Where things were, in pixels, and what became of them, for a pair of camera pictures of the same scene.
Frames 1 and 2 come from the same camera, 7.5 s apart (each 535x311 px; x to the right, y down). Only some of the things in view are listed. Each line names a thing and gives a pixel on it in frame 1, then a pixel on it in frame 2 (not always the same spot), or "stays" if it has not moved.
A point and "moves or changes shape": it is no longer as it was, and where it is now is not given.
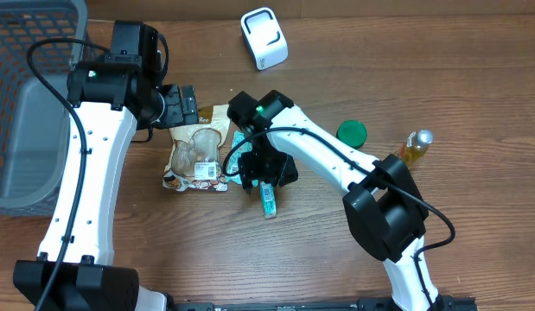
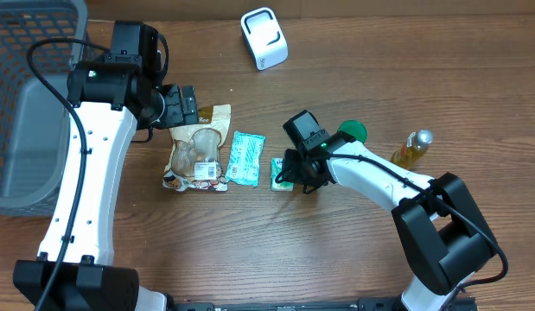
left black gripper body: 173,113 stays
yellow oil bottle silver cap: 416,145 stays
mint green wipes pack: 233,163 stays
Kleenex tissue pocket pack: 269,199 moves or changes shape
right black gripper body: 269,161 to 298,171
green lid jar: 353,132 stays
